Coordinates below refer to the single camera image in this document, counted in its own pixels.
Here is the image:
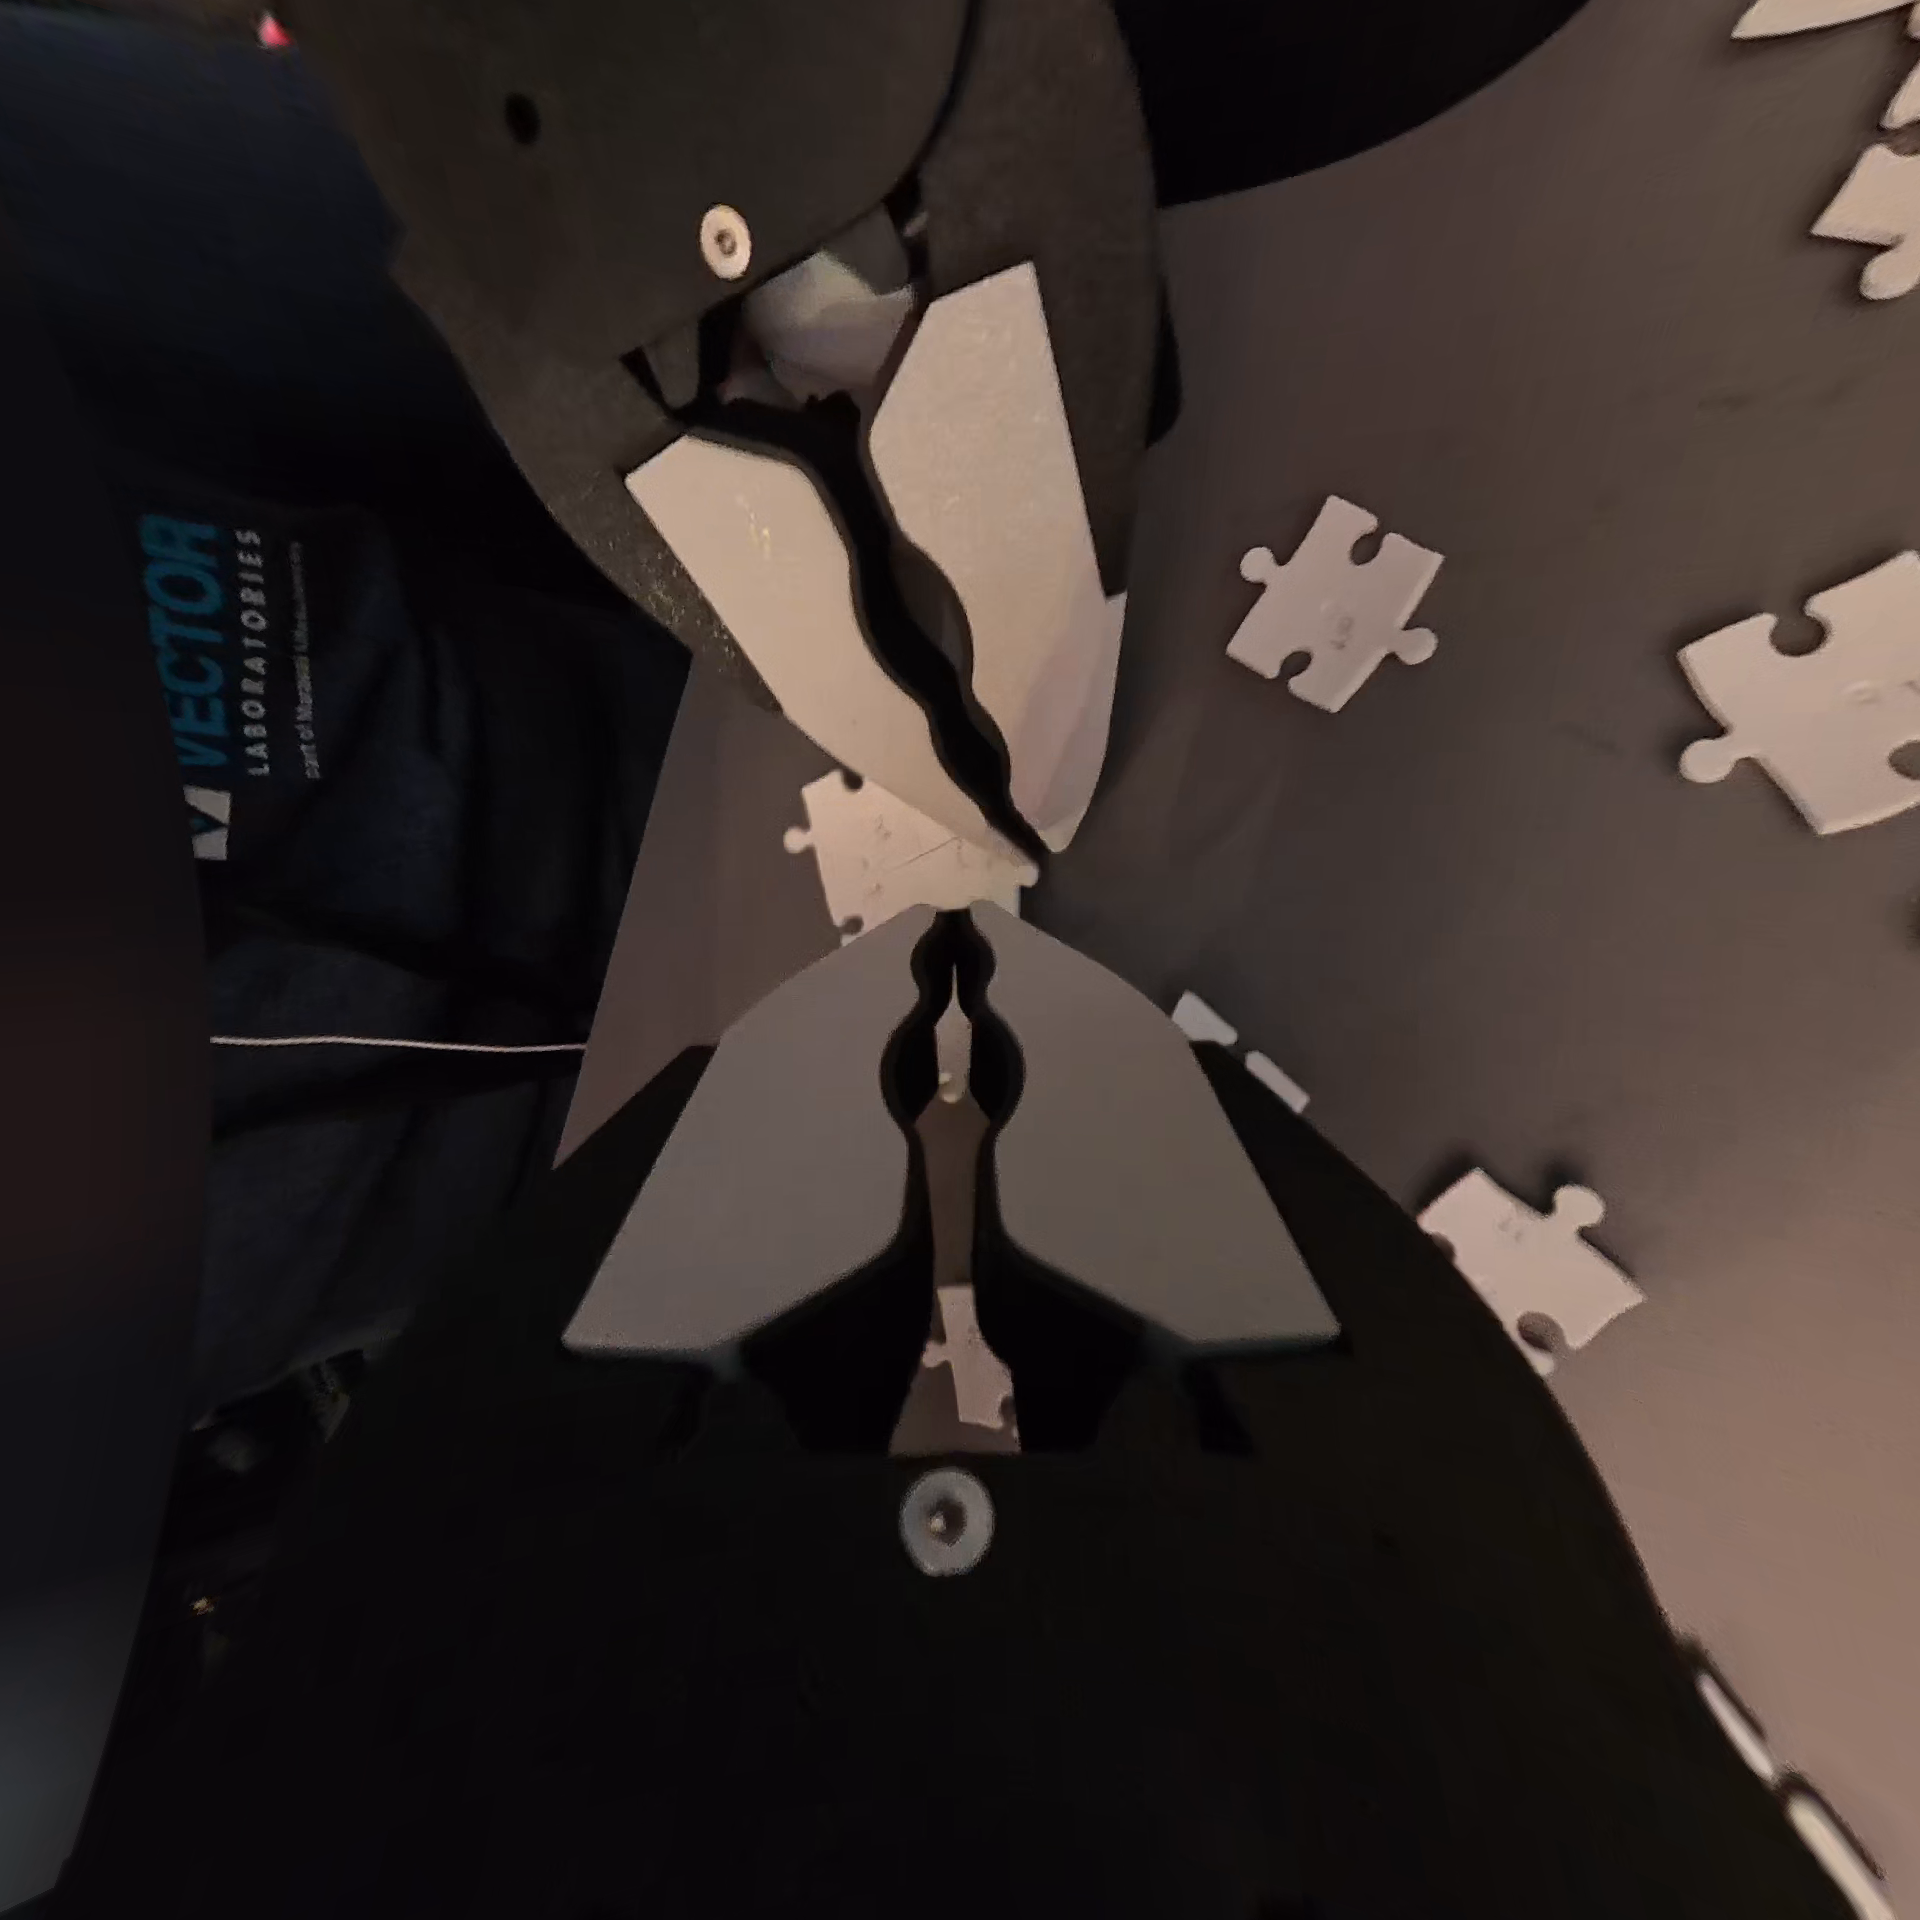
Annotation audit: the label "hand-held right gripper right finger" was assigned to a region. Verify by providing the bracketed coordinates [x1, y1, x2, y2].
[960, 901, 1343, 1457]

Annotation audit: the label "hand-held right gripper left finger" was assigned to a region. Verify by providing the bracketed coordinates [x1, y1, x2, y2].
[560, 904, 952, 1457]

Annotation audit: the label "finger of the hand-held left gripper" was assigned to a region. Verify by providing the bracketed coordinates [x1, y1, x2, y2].
[861, 258, 1134, 859]
[622, 427, 1046, 890]

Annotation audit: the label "joined puzzle piece section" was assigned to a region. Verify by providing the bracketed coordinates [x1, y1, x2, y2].
[783, 769, 1310, 1432]

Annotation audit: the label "white puzzle pieces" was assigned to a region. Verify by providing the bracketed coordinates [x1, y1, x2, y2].
[1223, 0, 1920, 1899]

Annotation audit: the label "white drawstring cord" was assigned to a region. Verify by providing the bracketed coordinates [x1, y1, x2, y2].
[210, 1036, 585, 1057]

